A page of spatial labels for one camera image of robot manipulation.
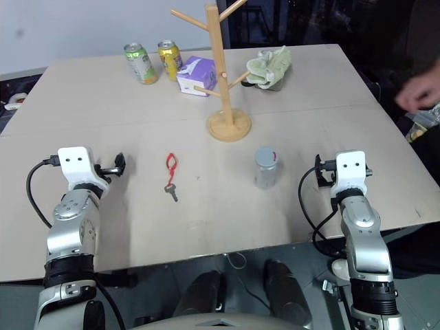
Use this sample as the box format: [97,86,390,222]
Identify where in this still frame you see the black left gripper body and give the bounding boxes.
[93,162,120,184]

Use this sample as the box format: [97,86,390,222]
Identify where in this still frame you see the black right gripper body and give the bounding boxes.
[322,159,340,184]

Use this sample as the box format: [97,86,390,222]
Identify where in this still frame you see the bystander's bare hand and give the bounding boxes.
[395,67,440,111]

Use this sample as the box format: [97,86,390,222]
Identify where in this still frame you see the grey cylindrical lidded container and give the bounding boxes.
[254,146,281,190]

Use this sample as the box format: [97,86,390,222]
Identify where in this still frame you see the dark object under cloth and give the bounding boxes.
[240,76,287,93]

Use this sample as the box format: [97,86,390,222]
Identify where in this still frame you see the white rounded floor object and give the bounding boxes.
[331,258,349,278]

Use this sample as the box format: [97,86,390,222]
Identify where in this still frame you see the green drink can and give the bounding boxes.
[123,42,160,85]

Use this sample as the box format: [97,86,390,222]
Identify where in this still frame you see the clear plastic bag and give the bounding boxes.
[404,102,440,144]

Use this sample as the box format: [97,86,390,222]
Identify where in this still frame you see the pale green crumpled cloth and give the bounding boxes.
[245,45,293,91]

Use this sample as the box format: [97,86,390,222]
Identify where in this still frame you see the yellow drink can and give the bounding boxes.
[157,40,182,83]

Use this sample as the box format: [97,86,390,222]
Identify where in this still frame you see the white device with red spot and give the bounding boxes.
[3,91,28,111]

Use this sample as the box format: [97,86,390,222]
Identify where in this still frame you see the purple tissue box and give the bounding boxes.
[176,55,218,99]

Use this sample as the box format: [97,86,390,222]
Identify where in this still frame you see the dark rounded robot leg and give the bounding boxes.
[262,259,313,327]
[170,269,221,320]

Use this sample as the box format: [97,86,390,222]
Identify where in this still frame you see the wooden tree-shaped hanging rack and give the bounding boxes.
[170,0,253,142]

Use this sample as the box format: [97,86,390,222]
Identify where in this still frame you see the grey robot torso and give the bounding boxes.
[129,310,312,330]

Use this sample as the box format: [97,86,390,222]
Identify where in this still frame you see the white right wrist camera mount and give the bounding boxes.
[331,149,369,195]

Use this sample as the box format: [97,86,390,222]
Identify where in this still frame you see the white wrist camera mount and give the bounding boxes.
[331,149,369,195]
[57,146,111,190]

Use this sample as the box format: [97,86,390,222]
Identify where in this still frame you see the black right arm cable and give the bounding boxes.
[297,164,342,258]

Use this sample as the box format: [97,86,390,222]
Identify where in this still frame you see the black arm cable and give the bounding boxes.
[26,155,60,230]
[297,164,342,258]

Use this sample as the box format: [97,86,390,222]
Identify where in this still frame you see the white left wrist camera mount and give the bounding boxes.
[57,146,111,190]

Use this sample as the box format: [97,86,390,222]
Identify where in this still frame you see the key with red strap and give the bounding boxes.
[164,152,180,204]

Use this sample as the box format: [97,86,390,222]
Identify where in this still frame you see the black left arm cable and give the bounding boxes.
[26,155,60,230]

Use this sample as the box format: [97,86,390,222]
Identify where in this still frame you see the thin white cable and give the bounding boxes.
[222,252,245,272]

